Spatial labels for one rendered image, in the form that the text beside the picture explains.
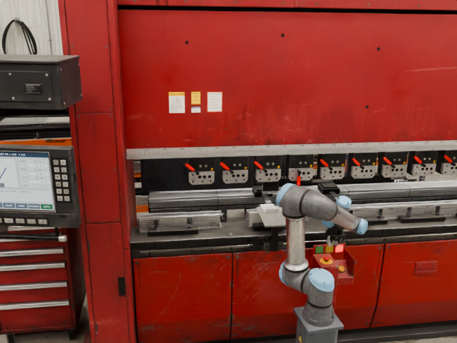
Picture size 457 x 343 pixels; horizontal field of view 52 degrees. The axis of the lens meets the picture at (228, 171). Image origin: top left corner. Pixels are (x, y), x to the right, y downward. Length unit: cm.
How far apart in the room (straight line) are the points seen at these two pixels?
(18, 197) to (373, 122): 197
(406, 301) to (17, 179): 251
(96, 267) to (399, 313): 202
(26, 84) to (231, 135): 117
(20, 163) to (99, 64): 62
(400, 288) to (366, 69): 145
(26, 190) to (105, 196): 54
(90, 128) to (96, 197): 37
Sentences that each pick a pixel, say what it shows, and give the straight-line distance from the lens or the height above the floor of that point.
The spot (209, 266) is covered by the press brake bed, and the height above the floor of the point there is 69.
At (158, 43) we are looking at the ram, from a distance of 257.
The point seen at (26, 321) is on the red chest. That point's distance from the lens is 346.
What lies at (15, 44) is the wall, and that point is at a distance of 690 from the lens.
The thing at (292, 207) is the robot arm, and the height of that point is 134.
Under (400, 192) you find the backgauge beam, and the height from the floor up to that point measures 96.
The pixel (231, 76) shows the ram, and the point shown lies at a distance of 262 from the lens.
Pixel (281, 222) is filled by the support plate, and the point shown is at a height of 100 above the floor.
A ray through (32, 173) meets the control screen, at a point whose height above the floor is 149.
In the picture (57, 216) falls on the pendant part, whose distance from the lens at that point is 214.
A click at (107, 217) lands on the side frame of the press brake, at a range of 260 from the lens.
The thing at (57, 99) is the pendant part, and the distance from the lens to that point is 201.
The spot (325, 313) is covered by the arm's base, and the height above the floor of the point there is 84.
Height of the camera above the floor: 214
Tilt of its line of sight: 19 degrees down
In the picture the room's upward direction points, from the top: 1 degrees clockwise
